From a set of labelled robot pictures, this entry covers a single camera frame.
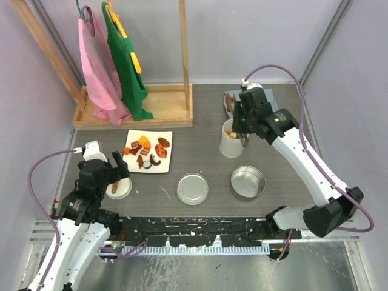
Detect metal tongs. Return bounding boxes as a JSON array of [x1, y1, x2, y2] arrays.
[[226, 92, 250, 148]]

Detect blue cloth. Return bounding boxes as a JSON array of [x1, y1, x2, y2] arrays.
[[223, 89, 279, 119]]

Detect white cylindrical container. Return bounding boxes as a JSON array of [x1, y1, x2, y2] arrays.
[[219, 119, 244, 158]]

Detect orange fried chicken piece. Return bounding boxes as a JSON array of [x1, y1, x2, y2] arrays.
[[155, 144, 167, 158]]

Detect round metal tin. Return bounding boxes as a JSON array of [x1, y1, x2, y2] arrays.
[[230, 166, 266, 198]]

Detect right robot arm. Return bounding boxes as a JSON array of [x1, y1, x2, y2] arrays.
[[232, 82, 364, 239]]

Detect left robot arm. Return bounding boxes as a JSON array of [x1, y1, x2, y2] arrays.
[[27, 141, 132, 290]]

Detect white rice roll piece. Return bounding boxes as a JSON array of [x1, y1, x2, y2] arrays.
[[143, 161, 152, 169]]

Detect white square plate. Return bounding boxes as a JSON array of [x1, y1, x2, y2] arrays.
[[123, 130, 173, 173]]

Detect purple octopus tentacle toy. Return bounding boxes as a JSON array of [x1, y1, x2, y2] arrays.
[[150, 154, 161, 166]]

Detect brown fried piece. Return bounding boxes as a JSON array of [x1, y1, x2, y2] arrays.
[[158, 137, 170, 148]]

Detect green apron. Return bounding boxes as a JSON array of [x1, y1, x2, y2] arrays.
[[101, 2, 154, 121]]

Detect round metal tin lid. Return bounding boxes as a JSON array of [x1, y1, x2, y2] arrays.
[[176, 173, 210, 206]]

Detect pink apron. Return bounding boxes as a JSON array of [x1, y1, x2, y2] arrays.
[[78, 12, 132, 125]]

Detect wooden clothes rack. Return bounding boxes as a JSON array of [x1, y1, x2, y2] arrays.
[[11, 1, 193, 130]]

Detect grey hanger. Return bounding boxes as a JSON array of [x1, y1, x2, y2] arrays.
[[75, 0, 95, 37]]

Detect yellow hanger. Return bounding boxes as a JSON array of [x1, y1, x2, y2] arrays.
[[107, 0, 142, 74]]

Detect white lid brown handle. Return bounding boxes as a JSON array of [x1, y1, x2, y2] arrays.
[[105, 178, 132, 200]]

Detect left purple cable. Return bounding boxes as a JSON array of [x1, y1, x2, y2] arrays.
[[28, 147, 84, 291]]

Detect purple cable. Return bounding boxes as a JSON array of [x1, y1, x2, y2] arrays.
[[28, 147, 84, 291], [242, 64, 375, 233]]

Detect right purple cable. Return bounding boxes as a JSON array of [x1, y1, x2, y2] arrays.
[[242, 64, 375, 233]]

